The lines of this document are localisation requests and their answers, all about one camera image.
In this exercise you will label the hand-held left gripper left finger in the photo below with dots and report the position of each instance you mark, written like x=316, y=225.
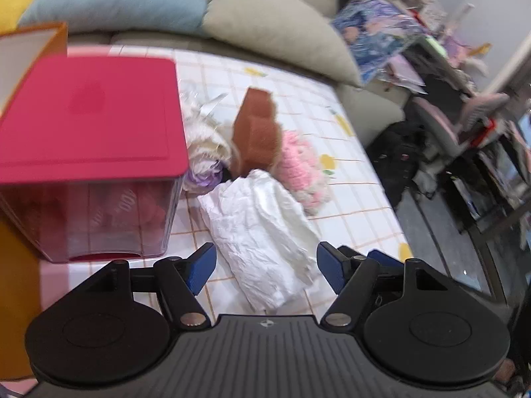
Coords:
x=202, y=267

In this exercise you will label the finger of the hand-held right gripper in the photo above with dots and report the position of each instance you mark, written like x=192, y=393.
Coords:
x=383, y=258

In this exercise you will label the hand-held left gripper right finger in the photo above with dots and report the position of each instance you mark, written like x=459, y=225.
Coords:
x=330, y=267

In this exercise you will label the white crinkled cloth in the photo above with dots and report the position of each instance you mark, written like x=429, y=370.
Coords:
x=257, y=232

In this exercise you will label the orange cardboard box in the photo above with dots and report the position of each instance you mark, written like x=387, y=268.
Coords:
x=16, y=298

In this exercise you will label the black backpack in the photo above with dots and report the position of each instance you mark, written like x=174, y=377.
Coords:
x=394, y=161

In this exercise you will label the pink knitted plush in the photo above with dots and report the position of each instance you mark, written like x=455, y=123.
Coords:
x=298, y=166

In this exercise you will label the dark shelf unit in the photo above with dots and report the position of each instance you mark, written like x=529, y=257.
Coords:
x=489, y=199

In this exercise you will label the pink grey chair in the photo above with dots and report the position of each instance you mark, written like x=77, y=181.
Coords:
x=439, y=128

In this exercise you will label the brown plush block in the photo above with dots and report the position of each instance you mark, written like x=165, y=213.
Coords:
x=257, y=132

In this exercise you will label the pink folder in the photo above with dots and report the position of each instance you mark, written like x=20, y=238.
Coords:
x=404, y=72

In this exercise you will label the clear storage box red lid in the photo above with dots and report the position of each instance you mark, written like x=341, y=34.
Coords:
x=91, y=112

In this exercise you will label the grey desk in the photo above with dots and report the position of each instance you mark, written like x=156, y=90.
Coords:
x=435, y=49

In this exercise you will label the blue patterned bag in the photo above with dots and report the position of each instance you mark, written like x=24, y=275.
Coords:
x=373, y=29

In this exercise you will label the grey pillow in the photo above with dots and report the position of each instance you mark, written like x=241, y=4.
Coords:
x=269, y=20

